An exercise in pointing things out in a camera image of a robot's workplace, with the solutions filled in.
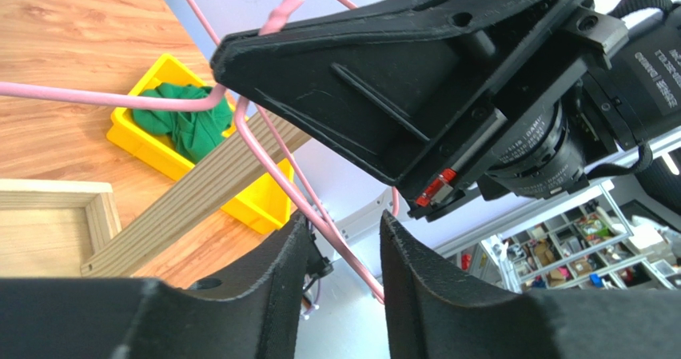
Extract wooden clothes rack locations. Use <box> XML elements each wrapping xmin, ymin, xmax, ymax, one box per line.
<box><xmin>0</xmin><ymin>108</ymin><xmax>313</xmax><ymax>278</ymax></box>

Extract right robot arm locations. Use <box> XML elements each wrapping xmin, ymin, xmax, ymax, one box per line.
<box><xmin>210</xmin><ymin>0</ymin><xmax>680</xmax><ymax>221</ymax></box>

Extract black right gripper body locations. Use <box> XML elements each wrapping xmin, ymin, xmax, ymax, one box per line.
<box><xmin>401</xmin><ymin>7</ymin><xmax>631</xmax><ymax>221</ymax></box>

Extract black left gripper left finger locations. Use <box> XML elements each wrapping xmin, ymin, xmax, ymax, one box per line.
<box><xmin>1</xmin><ymin>213</ymin><xmax>310</xmax><ymax>358</ymax></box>

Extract yellow plastic tray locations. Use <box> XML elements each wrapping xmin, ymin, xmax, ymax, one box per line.
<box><xmin>106</xmin><ymin>53</ymin><xmax>295</xmax><ymax>235</ymax></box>

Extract pink hanger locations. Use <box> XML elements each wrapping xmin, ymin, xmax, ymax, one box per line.
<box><xmin>0</xmin><ymin>0</ymin><xmax>401</xmax><ymax>304</ymax></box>

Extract green tank top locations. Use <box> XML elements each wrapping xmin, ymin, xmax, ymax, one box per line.
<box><xmin>132</xmin><ymin>82</ymin><xmax>233</xmax><ymax>164</ymax></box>

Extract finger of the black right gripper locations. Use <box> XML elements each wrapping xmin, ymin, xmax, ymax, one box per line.
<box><xmin>210</xmin><ymin>0</ymin><xmax>583</xmax><ymax>185</ymax></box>

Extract background storage shelf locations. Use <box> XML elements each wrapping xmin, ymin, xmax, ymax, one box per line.
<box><xmin>449</xmin><ymin>184</ymin><xmax>680</xmax><ymax>293</ymax></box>

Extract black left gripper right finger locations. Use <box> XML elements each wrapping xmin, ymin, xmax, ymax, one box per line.
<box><xmin>380</xmin><ymin>212</ymin><xmax>680</xmax><ymax>358</ymax></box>

